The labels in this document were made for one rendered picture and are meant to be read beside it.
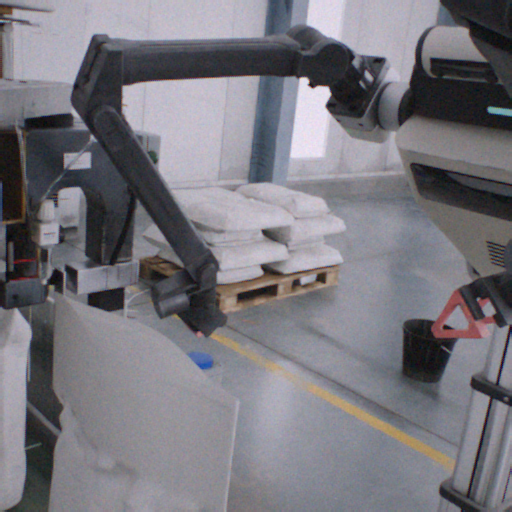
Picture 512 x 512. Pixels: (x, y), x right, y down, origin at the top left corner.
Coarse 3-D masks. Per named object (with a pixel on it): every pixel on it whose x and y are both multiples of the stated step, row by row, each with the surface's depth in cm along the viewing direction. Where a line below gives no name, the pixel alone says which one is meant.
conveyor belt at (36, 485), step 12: (24, 444) 189; (36, 444) 190; (36, 456) 184; (48, 456) 185; (36, 468) 179; (48, 468) 180; (36, 480) 174; (48, 480) 175; (24, 492) 169; (36, 492) 170; (48, 492) 170; (24, 504) 165; (36, 504) 165; (48, 504) 166
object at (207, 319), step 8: (184, 312) 138; (192, 312) 135; (200, 312) 134; (208, 312) 134; (216, 312) 138; (192, 320) 137; (200, 320) 136; (208, 320) 137; (216, 320) 137; (224, 320) 137; (200, 328) 136; (208, 328) 136; (216, 328) 136
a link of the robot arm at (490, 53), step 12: (468, 24) 54; (480, 24) 53; (480, 36) 53; (492, 36) 52; (504, 36) 51; (480, 48) 53; (492, 48) 52; (504, 48) 51; (492, 60) 54; (504, 60) 52; (504, 72) 54; (504, 84) 57
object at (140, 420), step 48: (96, 336) 105; (144, 336) 112; (96, 384) 107; (144, 384) 100; (192, 384) 95; (96, 432) 109; (144, 432) 102; (192, 432) 97; (96, 480) 110; (144, 480) 104; (192, 480) 99
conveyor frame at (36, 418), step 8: (32, 408) 200; (32, 416) 198; (40, 416) 197; (32, 424) 199; (40, 424) 195; (48, 424) 193; (32, 432) 200; (40, 432) 196; (48, 432) 192; (56, 432) 190; (40, 440) 196; (48, 440) 193; (56, 440) 189; (48, 448) 193
